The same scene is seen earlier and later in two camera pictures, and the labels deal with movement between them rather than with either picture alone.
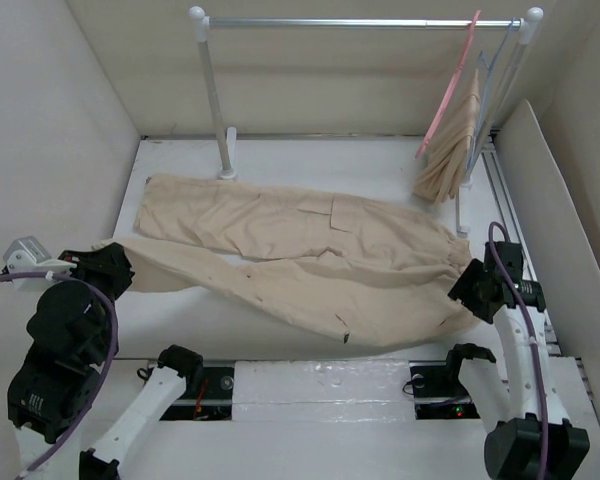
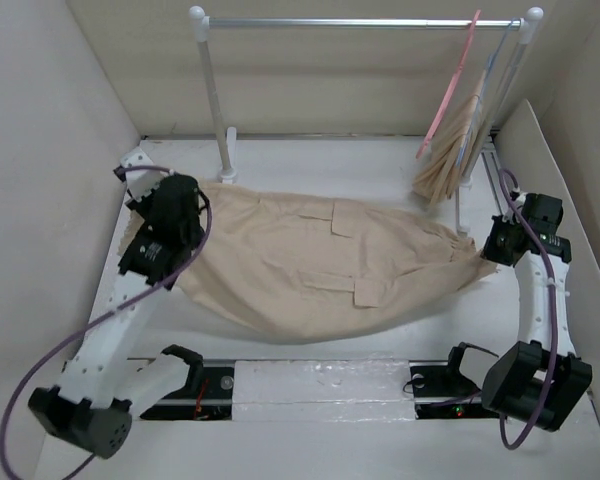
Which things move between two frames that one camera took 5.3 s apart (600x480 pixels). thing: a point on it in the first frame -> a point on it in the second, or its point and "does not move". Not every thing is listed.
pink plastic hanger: x=448 y=87 does not move
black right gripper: x=463 y=289 -> x=489 y=250
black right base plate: x=438 y=388 does not move
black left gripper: x=111 y=258 -> x=142 y=206
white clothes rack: x=202 y=24 does not move
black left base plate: x=214 y=402 does not move
